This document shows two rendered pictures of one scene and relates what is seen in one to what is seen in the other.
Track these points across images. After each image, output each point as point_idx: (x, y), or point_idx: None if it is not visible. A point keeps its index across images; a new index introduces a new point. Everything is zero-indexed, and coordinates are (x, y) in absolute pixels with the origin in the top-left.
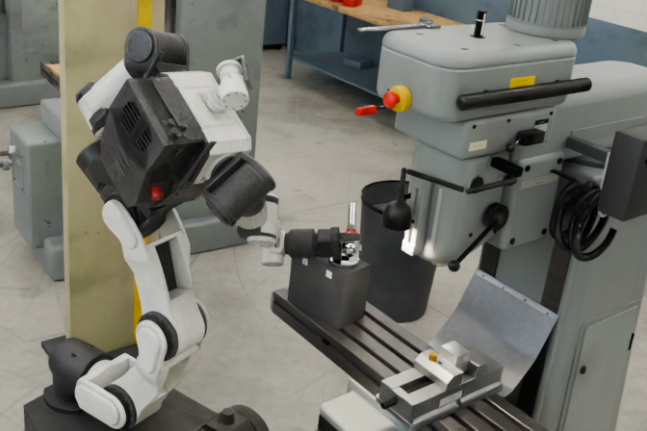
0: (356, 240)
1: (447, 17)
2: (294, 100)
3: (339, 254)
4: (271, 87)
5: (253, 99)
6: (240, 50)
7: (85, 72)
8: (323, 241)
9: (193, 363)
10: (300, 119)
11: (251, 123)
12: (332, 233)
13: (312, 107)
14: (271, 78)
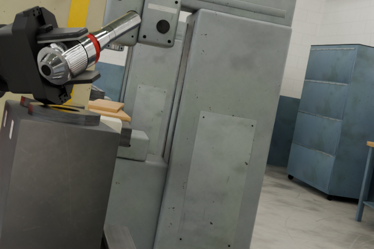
0: (71, 39)
1: None
2: (355, 234)
3: (39, 80)
4: (338, 222)
5: (261, 153)
6: (251, 95)
7: None
8: (1, 34)
9: None
10: (354, 247)
11: (255, 180)
12: (21, 12)
13: (372, 242)
14: (341, 218)
